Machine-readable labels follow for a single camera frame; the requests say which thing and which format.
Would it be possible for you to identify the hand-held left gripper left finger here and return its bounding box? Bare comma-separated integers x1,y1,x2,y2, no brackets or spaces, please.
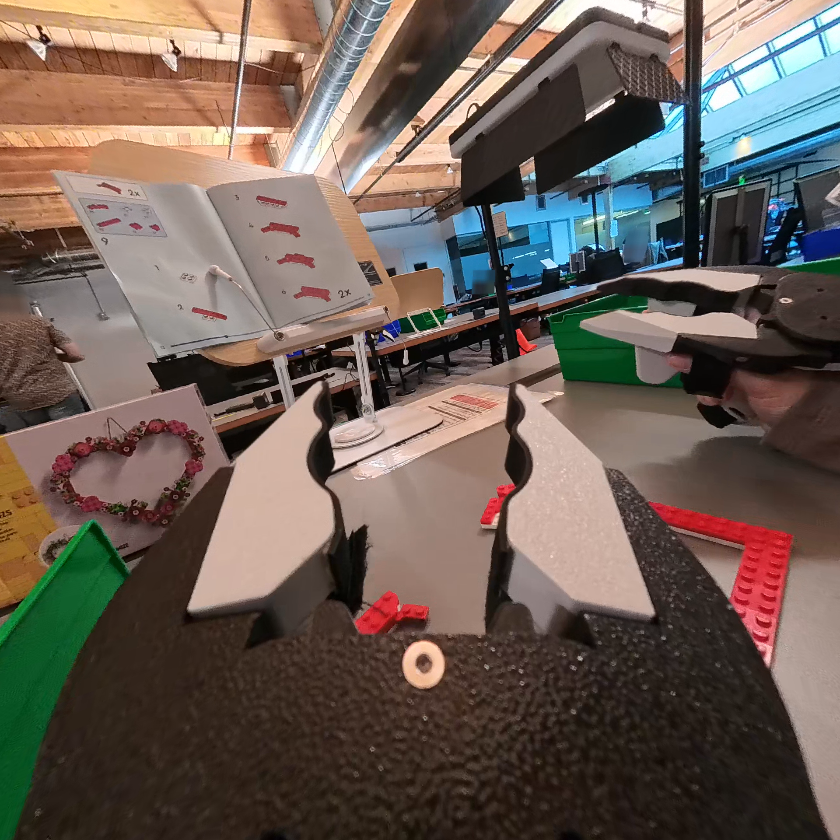
187,379,368,641

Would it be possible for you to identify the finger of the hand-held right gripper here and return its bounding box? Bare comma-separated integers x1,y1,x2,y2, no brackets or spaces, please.
596,266,765,316
579,308,762,386

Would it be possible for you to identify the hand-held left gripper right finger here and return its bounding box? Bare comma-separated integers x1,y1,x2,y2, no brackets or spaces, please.
484,382,658,634

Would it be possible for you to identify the small red lego segment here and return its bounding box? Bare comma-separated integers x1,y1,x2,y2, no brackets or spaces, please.
354,591,431,635

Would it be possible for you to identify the red lego heart frame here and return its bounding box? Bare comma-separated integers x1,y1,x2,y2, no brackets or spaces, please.
480,484,795,667

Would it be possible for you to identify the instruction booklet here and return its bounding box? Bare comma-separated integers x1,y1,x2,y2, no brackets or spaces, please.
52,171,375,358

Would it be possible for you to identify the person's right forearm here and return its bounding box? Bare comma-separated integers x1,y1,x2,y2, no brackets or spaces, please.
761,369,840,475

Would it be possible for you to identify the lego set box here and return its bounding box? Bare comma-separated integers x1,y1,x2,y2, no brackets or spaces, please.
0,384,231,608

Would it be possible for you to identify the person's right hand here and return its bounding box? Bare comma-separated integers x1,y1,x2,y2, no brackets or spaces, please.
696,367,791,434

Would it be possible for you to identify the green plastic bin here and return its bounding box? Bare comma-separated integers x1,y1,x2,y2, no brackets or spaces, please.
0,518,130,840
548,257,840,388

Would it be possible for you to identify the computer monitor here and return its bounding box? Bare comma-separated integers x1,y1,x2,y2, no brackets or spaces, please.
794,167,840,231
705,178,773,266

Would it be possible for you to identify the black vertical pole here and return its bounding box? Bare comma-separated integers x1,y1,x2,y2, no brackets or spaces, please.
682,0,704,271

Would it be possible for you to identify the leaflet in clear sleeve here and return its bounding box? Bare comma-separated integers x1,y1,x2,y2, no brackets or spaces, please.
351,382,565,481

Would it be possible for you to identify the long office desk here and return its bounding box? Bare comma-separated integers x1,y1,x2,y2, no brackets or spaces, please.
387,283,595,368

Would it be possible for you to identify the studio light on stand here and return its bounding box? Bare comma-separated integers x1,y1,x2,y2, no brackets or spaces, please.
448,7,686,365

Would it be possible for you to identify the silver spiral duct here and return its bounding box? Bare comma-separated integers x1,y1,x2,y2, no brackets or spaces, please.
282,0,395,175

